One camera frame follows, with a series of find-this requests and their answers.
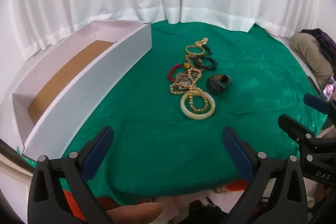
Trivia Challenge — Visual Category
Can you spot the orange cloth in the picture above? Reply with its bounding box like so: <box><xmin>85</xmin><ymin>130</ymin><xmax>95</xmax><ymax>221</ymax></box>
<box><xmin>62</xmin><ymin>187</ymin><xmax>88</xmax><ymax>222</ymax></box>

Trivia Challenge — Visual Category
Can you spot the red bead bracelet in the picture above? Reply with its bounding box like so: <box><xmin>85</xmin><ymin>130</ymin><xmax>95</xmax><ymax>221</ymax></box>
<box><xmin>167</xmin><ymin>63</ymin><xmax>191</xmax><ymax>82</ymax></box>

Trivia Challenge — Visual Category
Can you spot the white cardboard box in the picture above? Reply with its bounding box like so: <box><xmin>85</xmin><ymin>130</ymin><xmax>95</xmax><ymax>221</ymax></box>
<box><xmin>12</xmin><ymin>20</ymin><xmax>153</xmax><ymax>161</ymax></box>

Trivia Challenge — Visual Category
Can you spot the gold bead necklace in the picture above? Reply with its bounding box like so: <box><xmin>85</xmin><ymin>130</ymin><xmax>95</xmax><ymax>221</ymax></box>
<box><xmin>169</xmin><ymin>69</ymin><xmax>211</xmax><ymax>113</ymax></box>

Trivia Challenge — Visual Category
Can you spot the green patterned cloth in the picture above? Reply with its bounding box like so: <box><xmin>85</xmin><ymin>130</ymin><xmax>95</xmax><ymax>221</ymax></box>
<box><xmin>16</xmin><ymin>20</ymin><xmax>328</xmax><ymax>206</ymax></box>

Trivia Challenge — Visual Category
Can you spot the dark cloth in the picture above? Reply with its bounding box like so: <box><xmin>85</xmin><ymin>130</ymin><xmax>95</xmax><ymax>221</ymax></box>
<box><xmin>181</xmin><ymin>199</ymin><xmax>231</xmax><ymax>224</ymax></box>

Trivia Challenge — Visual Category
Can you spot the silver metal rail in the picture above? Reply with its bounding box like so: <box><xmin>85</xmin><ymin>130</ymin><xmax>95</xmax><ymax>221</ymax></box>
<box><xmin>0</xmin><ymin>140</ymin><xmax>36</xmax><ymax>180</ymax></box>

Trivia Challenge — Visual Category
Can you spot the brown wooden bead bracelet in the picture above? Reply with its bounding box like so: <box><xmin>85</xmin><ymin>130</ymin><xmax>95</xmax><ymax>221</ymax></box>
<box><xmin>178</xmin><ymin>54</ymin><xmax>202</xmax><ymax>63</ymax></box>

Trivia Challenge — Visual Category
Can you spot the cream jade bangle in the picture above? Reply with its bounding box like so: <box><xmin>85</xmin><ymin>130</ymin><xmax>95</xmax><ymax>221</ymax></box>
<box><xmin>180</xmin><ymin>91</ymin><xmax>216</xmax><ymax>119</ymax></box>

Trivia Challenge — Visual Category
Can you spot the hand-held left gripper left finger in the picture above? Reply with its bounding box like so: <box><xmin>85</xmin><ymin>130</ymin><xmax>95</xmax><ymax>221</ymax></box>
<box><xmin>28</xmin><ymin>126</ymin><xmax>124</xmax><ymax>224</ymax></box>

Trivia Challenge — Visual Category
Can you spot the black wristwatch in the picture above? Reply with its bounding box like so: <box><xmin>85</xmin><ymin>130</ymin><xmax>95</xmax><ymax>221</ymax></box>
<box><xmin>206</xmin><ymin>74</ymin><xmax>231</xmax><ymax>95</ymax></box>

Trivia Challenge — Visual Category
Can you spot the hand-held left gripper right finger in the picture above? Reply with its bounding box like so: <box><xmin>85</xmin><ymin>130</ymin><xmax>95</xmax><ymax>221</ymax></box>
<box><xmin>222</xmin><ymin>126</ymin><xmax>309</xmax><ymax>224</ymax></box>

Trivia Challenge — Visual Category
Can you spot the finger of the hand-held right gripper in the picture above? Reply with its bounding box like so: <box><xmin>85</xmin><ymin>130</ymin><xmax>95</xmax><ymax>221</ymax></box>
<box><xmin>304</xmin><ymin>94</ymin><xmax>336</xmax><ymax>120</ymax></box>
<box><xmin>278</xmin><ymin>114</ymin><xmax>336</xmax><ymax>154</ymax></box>

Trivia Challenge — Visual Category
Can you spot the person's left hand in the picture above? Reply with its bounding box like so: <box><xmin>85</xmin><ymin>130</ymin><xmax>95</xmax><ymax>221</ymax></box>
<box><xmin>106</xmin><ymin>202</ymin><xmax>164</xmax><ymax>224</ymax></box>

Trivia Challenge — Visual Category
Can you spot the gold bangle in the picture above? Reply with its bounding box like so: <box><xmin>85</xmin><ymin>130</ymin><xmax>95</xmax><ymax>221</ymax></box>
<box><xmin>185</xmin><ymin>44</ymin><xmax>205</xmax><ymax>56</ymax></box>

